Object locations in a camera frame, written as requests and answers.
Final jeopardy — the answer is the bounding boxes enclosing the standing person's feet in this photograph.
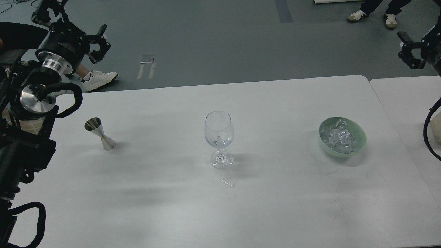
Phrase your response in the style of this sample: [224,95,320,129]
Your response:
[347,0,413,30]

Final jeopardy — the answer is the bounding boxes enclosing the checked beige cushion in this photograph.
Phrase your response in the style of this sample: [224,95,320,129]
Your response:
[1,109,45,135]

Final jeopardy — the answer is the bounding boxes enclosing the green bowl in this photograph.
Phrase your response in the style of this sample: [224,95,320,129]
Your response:
[318,117,367,158]

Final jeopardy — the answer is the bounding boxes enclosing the seated person in black trousers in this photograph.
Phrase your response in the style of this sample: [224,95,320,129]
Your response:
[0,21,119,92]

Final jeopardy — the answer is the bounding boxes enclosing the clear wine glass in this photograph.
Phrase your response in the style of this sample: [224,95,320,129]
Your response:
[204,111,234,169]

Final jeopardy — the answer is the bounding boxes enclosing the ice cubes pile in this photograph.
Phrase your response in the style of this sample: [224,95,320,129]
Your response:
[319,118,361,154]

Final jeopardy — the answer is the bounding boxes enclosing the steel double jigger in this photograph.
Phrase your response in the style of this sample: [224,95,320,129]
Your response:
[84,117,116,151]

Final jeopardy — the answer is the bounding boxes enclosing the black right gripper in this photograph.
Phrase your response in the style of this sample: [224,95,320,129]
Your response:
[397,24,441,76]

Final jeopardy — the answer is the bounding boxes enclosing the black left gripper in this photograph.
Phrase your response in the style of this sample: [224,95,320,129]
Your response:
[31,0,111,75]

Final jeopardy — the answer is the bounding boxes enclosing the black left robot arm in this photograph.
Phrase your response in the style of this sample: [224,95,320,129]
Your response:
[0,0,110,248]

